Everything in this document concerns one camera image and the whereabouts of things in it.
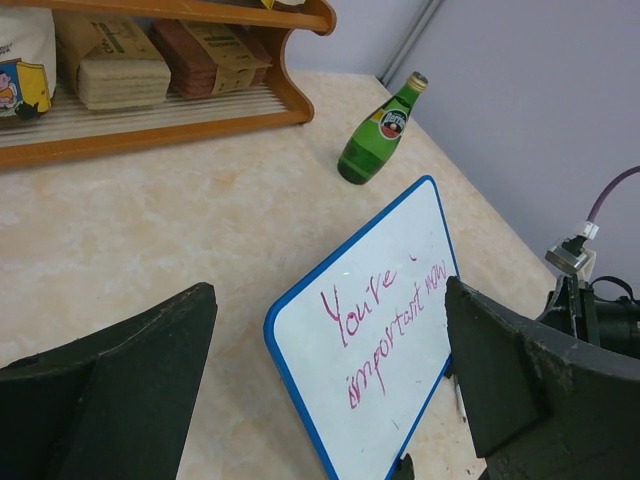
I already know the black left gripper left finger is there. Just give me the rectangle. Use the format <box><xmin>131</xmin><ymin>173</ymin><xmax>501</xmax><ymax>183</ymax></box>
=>
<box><xmin>1</xmin><ymin>282</ymin><xmax>218</xmax><ymax>479</ymax></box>

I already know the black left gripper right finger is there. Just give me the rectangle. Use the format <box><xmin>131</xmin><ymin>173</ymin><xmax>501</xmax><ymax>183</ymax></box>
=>
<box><xmin>445</xmin><ymin>277</ymin><xmax>639</xmax><ymax>479</ymax></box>

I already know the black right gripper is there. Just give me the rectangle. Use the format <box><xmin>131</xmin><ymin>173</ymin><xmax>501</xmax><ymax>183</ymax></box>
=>
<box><xmin>536</xmin><ymin>274</ymin><xmax>600</xmax><ymax>345</ymax></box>

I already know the magenta capped whiteboard marker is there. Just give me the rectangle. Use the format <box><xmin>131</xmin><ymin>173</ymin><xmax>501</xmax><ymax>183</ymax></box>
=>
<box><xmin>452</xmin><ymin>375</ymin><xmax>467</xmax><ymax>423</ymax></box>

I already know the blue framed whiteboard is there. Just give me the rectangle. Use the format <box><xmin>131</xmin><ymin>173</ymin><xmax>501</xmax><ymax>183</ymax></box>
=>
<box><xmin>263</xmin><ymin>175</ymin><xmax>459</xmax><ymax>479</ymax></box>

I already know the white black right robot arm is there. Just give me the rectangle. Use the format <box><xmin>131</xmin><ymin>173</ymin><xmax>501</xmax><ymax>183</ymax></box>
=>
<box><xmin>537</xmin><ymin>275</ymin><xmax>639</xmax><ymax>359</ymax></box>

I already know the green glass Perrier bottle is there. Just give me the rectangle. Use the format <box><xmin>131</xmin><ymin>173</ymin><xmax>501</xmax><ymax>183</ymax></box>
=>
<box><xmin>337</xmin><ymin>71</ymin><xmax>428</xmax><ymax>185</ymax></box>

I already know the orange wooden shelf rack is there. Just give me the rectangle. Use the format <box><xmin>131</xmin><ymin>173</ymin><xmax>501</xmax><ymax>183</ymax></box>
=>
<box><xmin>1</xmin><ymin>1</ymin><xmax>337</xmax><ymax>170</ymax></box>

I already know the brown brick-pattern box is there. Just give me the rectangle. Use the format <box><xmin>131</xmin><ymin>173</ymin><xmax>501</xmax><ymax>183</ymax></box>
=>
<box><xmin>149</xmin><ymin>19</ymin><xmax>271</xmax><ymax>99</ymax></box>

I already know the white flour bag left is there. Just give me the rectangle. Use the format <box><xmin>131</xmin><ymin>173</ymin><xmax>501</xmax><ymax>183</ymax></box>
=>
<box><xmin>1</xmin><ymin>6</ymin><xmax>57</xmax><ymax>125</ymax></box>

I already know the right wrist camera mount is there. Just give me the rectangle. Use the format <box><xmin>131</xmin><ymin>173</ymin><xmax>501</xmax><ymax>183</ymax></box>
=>
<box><xmin>545</xmin><ymin>220</ymin><xmax>599</xmax><ymax>282</ymax></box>

